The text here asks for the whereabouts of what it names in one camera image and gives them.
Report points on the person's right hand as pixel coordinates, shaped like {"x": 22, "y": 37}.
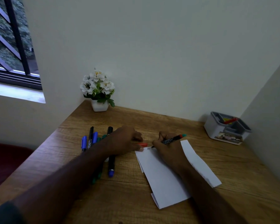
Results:
{"x": 171, "y": 152}

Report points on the person's left hand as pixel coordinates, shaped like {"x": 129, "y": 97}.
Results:
{"x": 122, "y": 141}

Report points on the person's left thumb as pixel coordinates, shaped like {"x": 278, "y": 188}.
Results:
{"x": 139, "y": 149}

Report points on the person's right fingers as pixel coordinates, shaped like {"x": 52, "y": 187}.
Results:
{"x": 161, "y": 137}

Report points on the black marker with teal cap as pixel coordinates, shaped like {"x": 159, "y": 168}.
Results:
{"x": 173, "y": 139}

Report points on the white paper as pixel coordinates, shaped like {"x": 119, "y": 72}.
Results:
{"x": 163, "y": 181}

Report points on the person's left forearm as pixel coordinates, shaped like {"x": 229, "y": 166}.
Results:
{"x": 67, "y": 181}

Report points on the person's right forearm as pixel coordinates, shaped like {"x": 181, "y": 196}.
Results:
{"x": 207, "y": 198}

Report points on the red marker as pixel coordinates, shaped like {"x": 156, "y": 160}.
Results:
{"x": 144, "y": 144}

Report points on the black marker with blue cap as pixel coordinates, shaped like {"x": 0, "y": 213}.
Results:
{"x": 111, "y": 166}

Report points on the slim black marker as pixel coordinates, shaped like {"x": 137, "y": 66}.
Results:
{"x": 90, "y": 137}

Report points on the green marker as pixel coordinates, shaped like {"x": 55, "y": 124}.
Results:
{"x": 96, "y": 176}

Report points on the white flower pot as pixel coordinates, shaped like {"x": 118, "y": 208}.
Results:
{"x": 99, "y": 106}

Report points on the white and grey desk organizer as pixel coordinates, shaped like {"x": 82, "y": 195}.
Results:
{"x": 220, "y": 131}

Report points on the yellow item in organizer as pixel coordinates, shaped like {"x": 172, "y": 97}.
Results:
{"x": 226, "y": 119}

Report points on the red pen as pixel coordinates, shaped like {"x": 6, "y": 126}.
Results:
{"x": 230, "y": 120}

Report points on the white artificial flowers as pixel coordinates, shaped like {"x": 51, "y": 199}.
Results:
{"x": 96, "y": 86}

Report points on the dark red chair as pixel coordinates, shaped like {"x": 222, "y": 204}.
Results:
{"x": 7, "y": 163}

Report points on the dark sleeve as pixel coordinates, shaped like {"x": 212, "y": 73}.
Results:
{"x": 3, "y": 215}

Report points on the window with dark grille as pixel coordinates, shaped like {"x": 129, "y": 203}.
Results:
{"x": 14, "y": 44}

